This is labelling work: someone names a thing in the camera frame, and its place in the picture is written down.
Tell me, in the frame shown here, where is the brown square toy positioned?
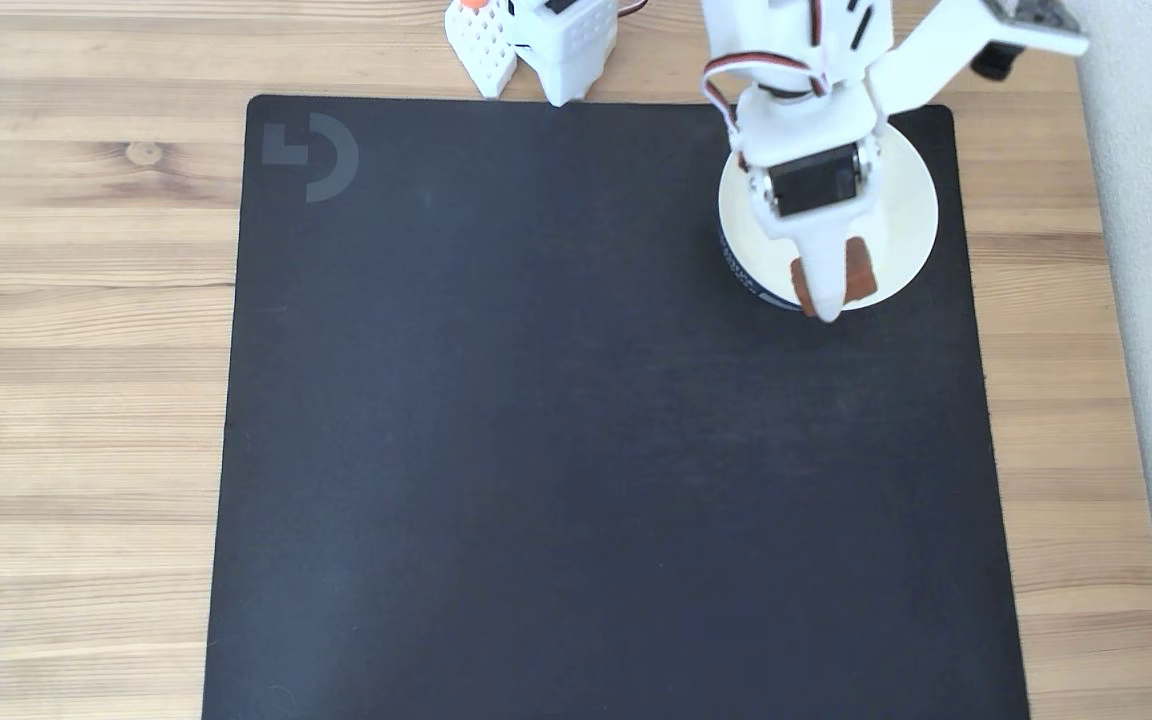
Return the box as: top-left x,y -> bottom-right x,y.
789,237 -> 878,320

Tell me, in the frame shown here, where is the white round plate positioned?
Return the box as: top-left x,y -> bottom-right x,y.
718,120 -> 940,312

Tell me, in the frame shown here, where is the black mouse mat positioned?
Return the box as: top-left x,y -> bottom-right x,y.
201,94 -> 1032,720

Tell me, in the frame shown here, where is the red white black servo wire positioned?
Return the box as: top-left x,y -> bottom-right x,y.
701,51 -> 832,137

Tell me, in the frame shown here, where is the gripper camera on white mount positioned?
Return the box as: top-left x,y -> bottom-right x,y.
866,0 -> 1090,117

